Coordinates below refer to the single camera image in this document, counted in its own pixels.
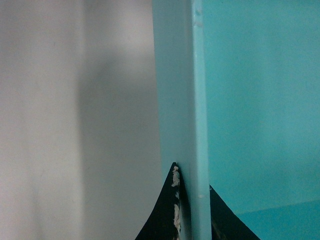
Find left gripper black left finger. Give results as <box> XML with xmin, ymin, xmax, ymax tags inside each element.
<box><xmin>136</xmin><ymin>162</ymin><xmax>181</xmax><ymax>240</ymax></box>

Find light teal plastic bin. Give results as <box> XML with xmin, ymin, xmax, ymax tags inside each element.
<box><xmin>152</xmin><ymin>0</ymin><xmax>320</xmax><ymax>240</ymax></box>

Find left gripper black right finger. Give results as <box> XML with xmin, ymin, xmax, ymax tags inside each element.
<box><xmin>209</xmin><ymin>185</ymin><xmax>260</xmax><ymax>240</ymax></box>

